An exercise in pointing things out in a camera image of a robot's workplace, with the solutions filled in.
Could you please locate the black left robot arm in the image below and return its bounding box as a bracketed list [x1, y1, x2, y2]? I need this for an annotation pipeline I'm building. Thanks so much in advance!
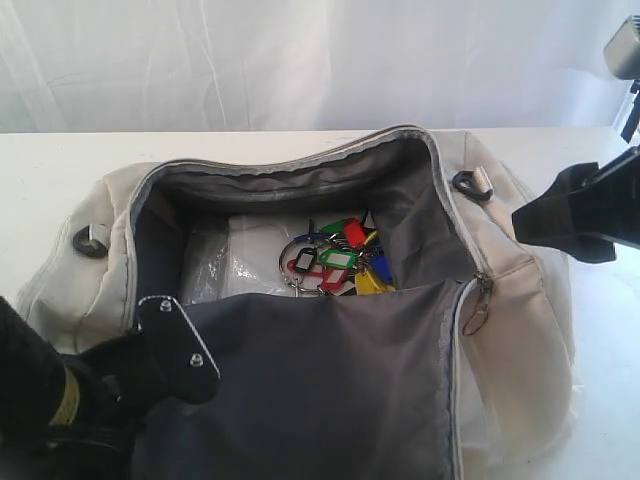
[1, 300, 169, 479]

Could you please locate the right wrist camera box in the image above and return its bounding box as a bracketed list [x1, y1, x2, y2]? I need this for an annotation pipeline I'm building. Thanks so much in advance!
[603, 14, 640, 80]

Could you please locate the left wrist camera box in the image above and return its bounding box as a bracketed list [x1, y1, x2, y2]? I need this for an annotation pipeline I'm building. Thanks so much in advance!
[137, 295, 221, 405]

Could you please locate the dark stand at right edge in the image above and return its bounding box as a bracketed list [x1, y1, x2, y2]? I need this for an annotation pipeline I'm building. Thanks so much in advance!
[620, 79, 640, 143]

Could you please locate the clear plastic sheet in bag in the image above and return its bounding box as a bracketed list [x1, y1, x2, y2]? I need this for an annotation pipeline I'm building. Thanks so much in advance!
[179, 215, 309, 306]

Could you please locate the white backdrop curtain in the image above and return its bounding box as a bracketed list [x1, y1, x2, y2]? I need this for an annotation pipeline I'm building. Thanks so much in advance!
[1, 1, 639, 133]

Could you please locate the brass key ring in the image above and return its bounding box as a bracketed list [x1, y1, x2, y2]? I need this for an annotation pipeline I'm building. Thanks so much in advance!
[462, 299, 492, 337]

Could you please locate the colourful key tag bunch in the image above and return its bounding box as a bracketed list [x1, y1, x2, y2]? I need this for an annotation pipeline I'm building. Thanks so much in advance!
[278, 210, 395, 297]

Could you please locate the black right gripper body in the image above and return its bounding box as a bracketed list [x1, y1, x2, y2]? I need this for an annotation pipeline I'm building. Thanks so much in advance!
[574, 146, 639, 248]

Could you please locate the beige duffel bag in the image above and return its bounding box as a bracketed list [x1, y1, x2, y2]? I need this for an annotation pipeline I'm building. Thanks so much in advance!
[14, 126, 574, 479]

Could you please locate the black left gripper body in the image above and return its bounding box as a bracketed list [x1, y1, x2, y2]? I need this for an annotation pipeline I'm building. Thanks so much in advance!
[46, 333, 175, 479]

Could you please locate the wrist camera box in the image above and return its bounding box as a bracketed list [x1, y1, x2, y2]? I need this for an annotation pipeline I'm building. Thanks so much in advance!
[603, 14, 640, 80]
[137, 295, 221, 405]

